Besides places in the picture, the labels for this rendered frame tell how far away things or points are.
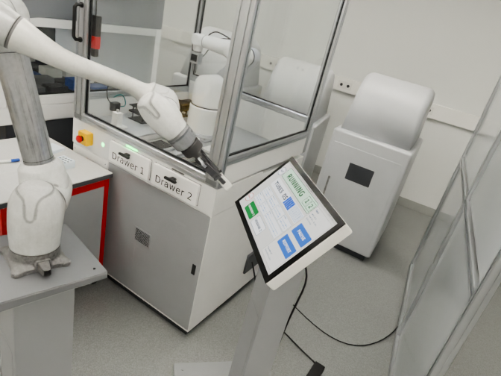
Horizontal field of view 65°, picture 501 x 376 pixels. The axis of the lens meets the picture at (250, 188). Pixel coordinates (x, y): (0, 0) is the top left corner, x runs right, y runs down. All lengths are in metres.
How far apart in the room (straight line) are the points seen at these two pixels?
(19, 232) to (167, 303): 1.09
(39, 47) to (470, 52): 4.05
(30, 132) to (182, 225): 0.83
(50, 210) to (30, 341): 0.50
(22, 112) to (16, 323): 0.70
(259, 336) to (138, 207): 0.95
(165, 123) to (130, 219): 1.05
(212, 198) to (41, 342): 0.86
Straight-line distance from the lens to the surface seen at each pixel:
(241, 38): 1.62
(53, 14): 2.65
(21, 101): 1.51
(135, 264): 2.37
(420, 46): 4.67
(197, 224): 1.92
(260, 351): 1.77
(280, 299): 1.59
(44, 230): 1.42
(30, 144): 1.55
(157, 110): 1.30
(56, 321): 1.65
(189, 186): 1.86
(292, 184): 1.50
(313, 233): 1.26
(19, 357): 1.70
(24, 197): 1.41
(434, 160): 4.80
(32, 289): 1.42
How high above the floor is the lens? 1.72
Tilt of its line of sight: 25 degrees down
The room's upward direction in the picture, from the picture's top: 14 degrees clockwise
